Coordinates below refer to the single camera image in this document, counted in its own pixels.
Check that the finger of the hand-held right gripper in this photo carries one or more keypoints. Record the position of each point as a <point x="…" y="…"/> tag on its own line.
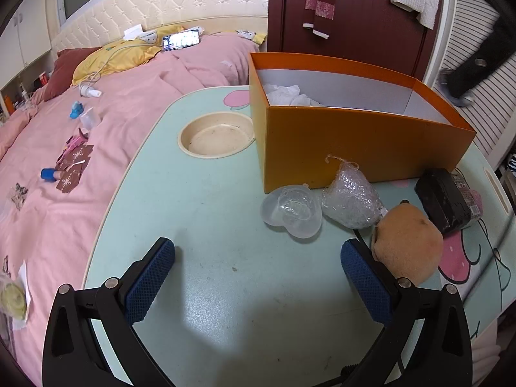
<point x="475" y="56"/>
<point x="487" y="74"/>

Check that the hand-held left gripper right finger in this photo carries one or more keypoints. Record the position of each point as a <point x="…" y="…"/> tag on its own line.
<point x="365" y="282"/>

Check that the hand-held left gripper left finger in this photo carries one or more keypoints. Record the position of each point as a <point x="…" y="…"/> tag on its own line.
<point x="151" y="278"/>

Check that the orange plush toy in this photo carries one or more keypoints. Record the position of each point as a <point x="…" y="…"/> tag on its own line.
<point x="407" y="242"/>

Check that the bubble wrap bundle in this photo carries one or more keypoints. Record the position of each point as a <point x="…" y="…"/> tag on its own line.
<point x="350" y="201"/>

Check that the clear heart-shaped case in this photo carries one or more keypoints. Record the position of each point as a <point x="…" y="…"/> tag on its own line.
<point x="292" y="211"/>

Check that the black box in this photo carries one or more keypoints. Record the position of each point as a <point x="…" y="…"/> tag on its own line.
<point x="441" y="201"/>

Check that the orange cardboard box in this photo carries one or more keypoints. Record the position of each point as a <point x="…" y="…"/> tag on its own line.
<point x="342" y="145"/>

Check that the light green cartoon desktop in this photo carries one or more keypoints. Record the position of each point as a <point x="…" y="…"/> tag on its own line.
<point x="225" y="274"/>

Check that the dark red wardrobe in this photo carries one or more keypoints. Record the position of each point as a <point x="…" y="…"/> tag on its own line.
<point x="363" y="28"/>

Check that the clear bag with yellow item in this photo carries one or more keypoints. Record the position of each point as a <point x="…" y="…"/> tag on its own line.
<point x="14" y="302"/>

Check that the blue bottle cap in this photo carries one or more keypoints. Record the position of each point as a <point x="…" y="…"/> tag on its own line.
<point x="47" y="174"/>

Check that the beige round cup holder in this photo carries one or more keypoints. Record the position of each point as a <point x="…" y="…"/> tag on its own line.
<point x="213" y="137"/>

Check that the small patterned packet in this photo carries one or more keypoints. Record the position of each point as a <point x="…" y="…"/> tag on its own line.
<point x="18" y="195"/>

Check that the small pink item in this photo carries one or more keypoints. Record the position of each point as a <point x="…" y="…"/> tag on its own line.
<point x="74" y="141"/>

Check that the red striped scarf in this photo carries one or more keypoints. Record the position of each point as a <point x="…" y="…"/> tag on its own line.
<point x="322" y="4"/>

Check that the small clear cup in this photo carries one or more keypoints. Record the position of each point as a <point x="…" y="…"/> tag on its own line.
<point x="90" y="120"/>

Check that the small blue toy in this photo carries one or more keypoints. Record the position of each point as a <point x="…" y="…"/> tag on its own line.
<point x="75" y="111"/>

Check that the crumpled white tissue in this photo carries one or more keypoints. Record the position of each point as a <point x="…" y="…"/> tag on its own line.
<point x="290" y="96"/>

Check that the pink blanket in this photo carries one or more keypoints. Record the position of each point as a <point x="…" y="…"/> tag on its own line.
<point x="141" y="88"/>

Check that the white spray bottle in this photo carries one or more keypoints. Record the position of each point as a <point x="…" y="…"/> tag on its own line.
<point x="86" y="90"/>

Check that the yellow patterned cloth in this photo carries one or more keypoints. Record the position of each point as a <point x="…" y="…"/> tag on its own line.
<point x="254" y="36"/>

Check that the yellow pillow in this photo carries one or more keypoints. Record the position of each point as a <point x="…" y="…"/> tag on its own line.
<point x="121" y="56"/>

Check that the dark red pillow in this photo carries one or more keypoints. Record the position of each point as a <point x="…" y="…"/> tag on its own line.
<point x="64" y="68"/>

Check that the smartphone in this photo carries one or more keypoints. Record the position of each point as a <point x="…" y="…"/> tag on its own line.
<point x="181" y="40"/>

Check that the white power strip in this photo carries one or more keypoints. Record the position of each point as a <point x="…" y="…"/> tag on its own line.
<point x="145" y="37"/>

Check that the white cupboard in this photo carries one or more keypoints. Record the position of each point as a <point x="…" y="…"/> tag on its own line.
<point x="24" y="28"/>

